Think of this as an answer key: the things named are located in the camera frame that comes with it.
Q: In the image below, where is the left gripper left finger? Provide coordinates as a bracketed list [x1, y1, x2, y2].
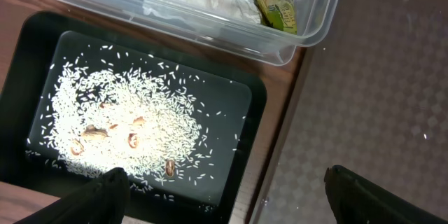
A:
[15, 167, 130, 224]

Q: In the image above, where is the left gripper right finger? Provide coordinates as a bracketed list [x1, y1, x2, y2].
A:
[324, 165, 447, 224]

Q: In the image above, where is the pile of rice scraps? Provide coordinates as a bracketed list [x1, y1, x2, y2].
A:
[26, 43, 252, 204]

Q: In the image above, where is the yellow green snack wrapper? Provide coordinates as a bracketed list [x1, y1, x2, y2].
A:
[255, 0, 297, 34]

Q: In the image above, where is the black waste tray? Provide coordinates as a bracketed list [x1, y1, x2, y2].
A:
[1, 12, 267, 223]

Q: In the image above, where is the brown serving tray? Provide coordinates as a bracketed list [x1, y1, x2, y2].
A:
[248, 0, 447, 223]

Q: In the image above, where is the clear plastic bin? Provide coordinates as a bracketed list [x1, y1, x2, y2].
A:
[58, 0, 338, 66]

